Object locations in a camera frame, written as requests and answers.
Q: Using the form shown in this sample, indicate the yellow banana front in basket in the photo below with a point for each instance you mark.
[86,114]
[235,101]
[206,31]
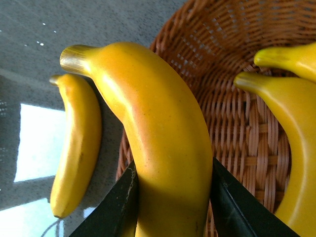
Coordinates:
[292,100]

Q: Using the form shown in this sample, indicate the brown wicker basket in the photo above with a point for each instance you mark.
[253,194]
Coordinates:
[208,42]

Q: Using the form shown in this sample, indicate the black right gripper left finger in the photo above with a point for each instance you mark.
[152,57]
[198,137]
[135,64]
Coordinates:
[116,215]

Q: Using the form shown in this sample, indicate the yellow banana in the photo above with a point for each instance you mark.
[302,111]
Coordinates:
[166,131]
[81,145]
[292,100]
[301,60]

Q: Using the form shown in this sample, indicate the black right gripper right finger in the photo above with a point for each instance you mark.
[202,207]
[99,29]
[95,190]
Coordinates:
[237,213]

